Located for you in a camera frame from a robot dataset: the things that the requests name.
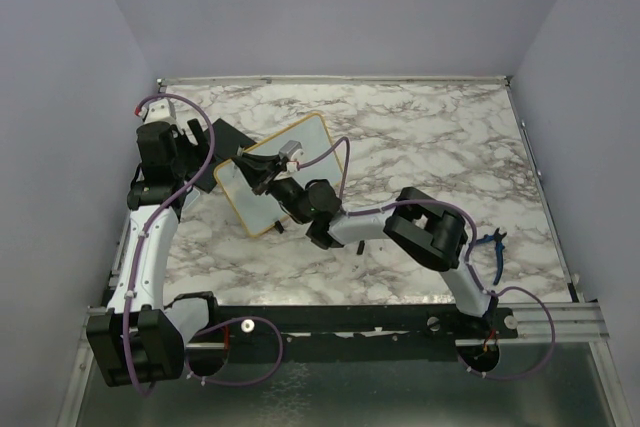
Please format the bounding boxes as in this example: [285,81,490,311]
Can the black rectangular pad upper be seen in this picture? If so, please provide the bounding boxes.
[212,118,256,162]

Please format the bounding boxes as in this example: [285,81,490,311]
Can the black mounting rail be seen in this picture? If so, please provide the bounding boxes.
[187,304,518,364]

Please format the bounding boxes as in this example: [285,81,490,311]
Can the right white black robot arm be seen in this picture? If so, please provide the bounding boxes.
[232,153,497,338]

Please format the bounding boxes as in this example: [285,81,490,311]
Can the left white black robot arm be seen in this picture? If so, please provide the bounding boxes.
[86,119,221,387]

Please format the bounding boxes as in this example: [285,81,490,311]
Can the yellow framed whiteboard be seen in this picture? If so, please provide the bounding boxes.
[213,111,346,237]

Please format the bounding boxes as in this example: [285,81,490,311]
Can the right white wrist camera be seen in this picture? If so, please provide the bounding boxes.
[278,140,304,174]

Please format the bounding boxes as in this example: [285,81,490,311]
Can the blue handled pliers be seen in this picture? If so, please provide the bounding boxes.
[476,228,507,286]

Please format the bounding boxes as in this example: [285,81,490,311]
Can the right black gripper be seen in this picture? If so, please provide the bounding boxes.
[232,154,311,227]

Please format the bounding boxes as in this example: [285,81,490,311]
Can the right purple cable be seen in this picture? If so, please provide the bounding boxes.
[297,136,555,381]

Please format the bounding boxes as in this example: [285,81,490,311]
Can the purple cable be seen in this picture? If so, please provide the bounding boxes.
[297,136,555,381]
[122,95,285,397]

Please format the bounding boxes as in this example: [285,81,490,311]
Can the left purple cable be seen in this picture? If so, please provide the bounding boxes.
[122,95,285,397]

